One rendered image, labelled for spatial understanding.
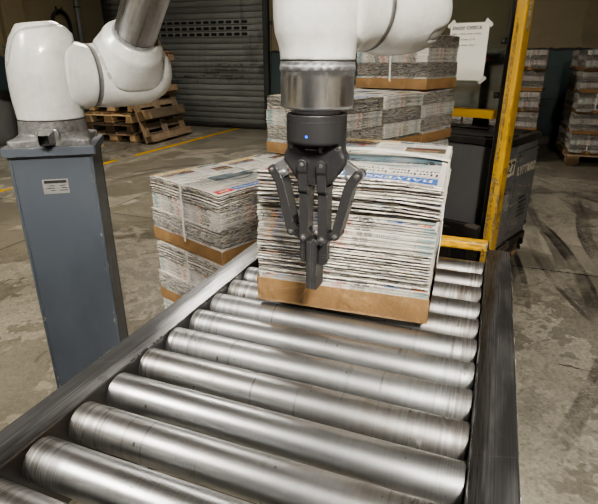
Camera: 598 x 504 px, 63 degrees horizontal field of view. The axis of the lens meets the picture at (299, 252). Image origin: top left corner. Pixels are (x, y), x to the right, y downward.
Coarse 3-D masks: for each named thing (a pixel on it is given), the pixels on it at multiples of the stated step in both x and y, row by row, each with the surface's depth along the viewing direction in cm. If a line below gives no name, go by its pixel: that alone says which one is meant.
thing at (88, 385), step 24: (240, 264) 101; (216, 288) 90; (168, 312) 82; (192, 312) 82; (144, 336) 75; (96, 360) 69; (120, 360) 69; (72, 384) 64; (96, 384) 64; (48, 408) 59; (72, 408) 59; (0, 432) 56; (24, 432) 56; (48, 432) 56; (0, 456) 52; (24, 456) 53; (24, 480) 54
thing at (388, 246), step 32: (352, 160) 85; (384, 160) 85; (384, 192) 72; (416, 192) 70; (352, 224) 75; (384, 224) 74; (416, 224) 72; (288, 256) 81; (352, 256) 77; (384, 256) 76; (416, 256) 74; (352, 288) 79; (384, 288) 77; (416, 288) 76
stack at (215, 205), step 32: (256, 160) 189; (160, 192) 163; (192, 192) 150; (224, 192) 145; (256, 192) 153; (160, 224) 168; (192, 224) 155; (224, 224) 146; (256, 224) 157; (160, 256) 175; (192, 256) 161; (192, 288) 166
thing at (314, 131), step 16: (288, 112) 61; (288, 128) 60; (304, 128) 58; (320, 128) 58; (336, 128) 59; (288, 144) 63; (304, 144) 59; (320, 144) 59; (336, 144) 60; (288, 160) 63; (320, 160) 61; (336, 160) 61; (336, 176) 62
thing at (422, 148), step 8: (352, 144) 99; (360, 144) 99; (368, 144) 99; (376, 144) 99; (384, 144) 99; (392, 144) 99; (400, 144) 99; (408, 144) 100; (416, 144) 100; (424, 144) 100; (432, 144) 101; (360, 152) 92; (368, 152) 92; (376, 152) 92; (384, 152) 92; (392, 152) 92; (416, 152) 92; (424, 152) 92; (432, 152) 92; (440, 152) 92; (448, 152) 92; (448, 176) 93; (448, 184) 90; (440, 224) 103; (440, 232) 105
